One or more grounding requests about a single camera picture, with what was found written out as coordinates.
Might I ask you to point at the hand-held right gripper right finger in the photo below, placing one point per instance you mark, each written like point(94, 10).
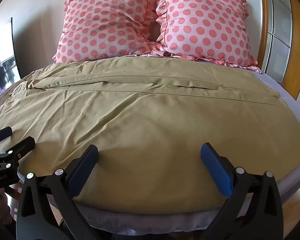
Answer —
point(216, 169)

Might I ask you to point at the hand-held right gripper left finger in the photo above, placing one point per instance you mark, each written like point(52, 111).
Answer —
point(83, 169)

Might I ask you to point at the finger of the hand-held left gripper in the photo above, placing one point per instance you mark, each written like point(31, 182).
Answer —
point(23, 146)
point(2, 133)

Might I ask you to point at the wall television screen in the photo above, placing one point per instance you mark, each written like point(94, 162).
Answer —
point(2, 65)

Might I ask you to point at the bed with lavender sheet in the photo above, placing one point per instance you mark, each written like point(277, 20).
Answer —
point(290, 115)

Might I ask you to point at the pink polka dot pillow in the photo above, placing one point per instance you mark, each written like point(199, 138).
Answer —
point(205, 27)
point(105, 25)

